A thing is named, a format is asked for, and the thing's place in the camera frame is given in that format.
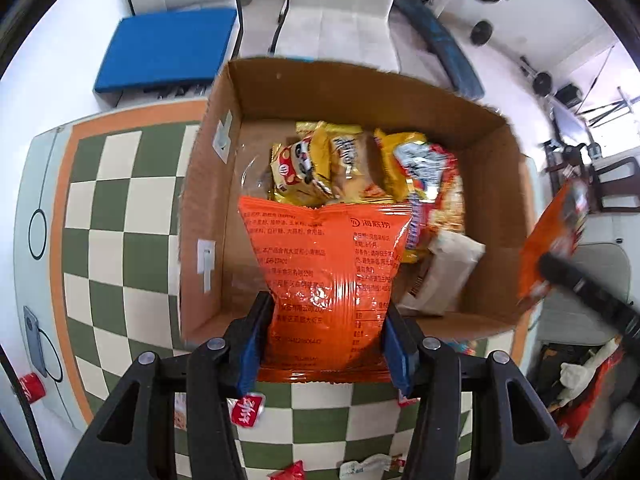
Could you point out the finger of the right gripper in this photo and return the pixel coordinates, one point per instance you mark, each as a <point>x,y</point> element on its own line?
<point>616,313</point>

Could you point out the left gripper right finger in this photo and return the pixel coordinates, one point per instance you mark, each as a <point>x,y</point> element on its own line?
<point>513,434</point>

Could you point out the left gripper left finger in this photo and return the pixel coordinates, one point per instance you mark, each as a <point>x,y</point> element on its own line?
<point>132,436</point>

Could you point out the red panda snack bag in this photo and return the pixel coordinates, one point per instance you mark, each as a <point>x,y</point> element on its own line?
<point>557,231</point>

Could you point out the white snack pack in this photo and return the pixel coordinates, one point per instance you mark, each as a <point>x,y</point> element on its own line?
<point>436,288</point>

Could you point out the red triangular snack bag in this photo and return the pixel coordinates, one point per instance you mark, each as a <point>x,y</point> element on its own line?
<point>295,471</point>

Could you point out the large yellow noodle bag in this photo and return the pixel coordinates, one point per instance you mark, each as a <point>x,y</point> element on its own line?
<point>426,177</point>

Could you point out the orange snack bag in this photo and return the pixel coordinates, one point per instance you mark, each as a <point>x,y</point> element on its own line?
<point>330,272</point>

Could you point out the yellow bread snack bag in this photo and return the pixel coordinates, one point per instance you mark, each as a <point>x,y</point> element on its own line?
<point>345,164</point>

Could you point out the yellow panda snack bag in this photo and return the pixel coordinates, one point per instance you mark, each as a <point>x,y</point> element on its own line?
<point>301,171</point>

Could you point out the grey office chair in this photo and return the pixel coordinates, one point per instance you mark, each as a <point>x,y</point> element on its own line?
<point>564,319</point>

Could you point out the red soda can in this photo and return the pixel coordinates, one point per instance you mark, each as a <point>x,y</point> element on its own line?
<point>32,387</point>

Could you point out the dark wooden chair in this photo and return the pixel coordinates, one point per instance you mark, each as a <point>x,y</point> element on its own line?
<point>612,189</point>

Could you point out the white red sauce packet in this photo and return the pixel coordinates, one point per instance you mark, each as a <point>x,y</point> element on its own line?
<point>245,411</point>

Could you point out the blue smartphone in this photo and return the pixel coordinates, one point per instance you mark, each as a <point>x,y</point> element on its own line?
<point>34,345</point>

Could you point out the cookie snack bag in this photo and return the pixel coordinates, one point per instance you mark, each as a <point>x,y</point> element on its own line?
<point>374,467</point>

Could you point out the black weight bench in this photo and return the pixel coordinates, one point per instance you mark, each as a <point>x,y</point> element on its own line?
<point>458,68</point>

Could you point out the open cardboard box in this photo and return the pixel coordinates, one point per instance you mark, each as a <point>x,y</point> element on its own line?
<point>257,103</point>

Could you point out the white padded chair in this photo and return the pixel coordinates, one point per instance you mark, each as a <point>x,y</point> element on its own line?
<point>350,31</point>

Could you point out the chair with blue cushion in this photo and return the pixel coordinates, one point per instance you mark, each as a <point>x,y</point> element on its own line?
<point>166,45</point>

